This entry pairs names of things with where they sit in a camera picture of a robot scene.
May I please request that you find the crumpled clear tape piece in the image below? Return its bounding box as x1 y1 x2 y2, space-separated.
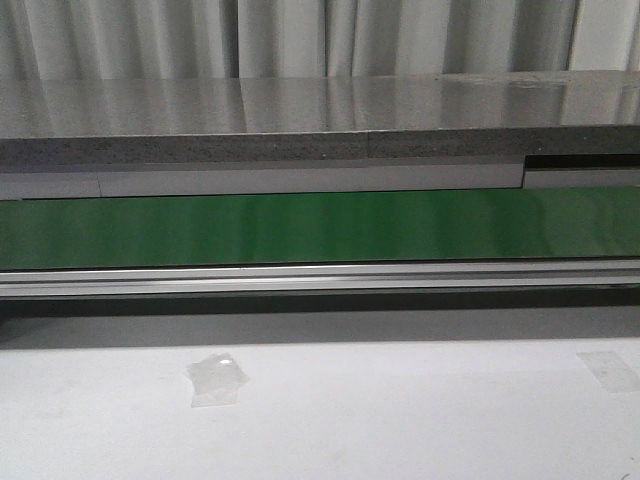
186 353 249 408

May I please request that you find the grey stone countertop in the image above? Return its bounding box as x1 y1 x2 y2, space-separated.
0 69 640 201

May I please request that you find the green conveyor belt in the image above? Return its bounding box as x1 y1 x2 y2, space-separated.
1 186 639 270

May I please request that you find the flat clear tape strip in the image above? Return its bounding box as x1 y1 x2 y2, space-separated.
576 352 639 393

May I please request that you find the white pleated curtain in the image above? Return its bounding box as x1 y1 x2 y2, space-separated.
1 1 639 80

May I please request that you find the aluminium conveyor side rail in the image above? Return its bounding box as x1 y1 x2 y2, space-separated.
1 258 639 299

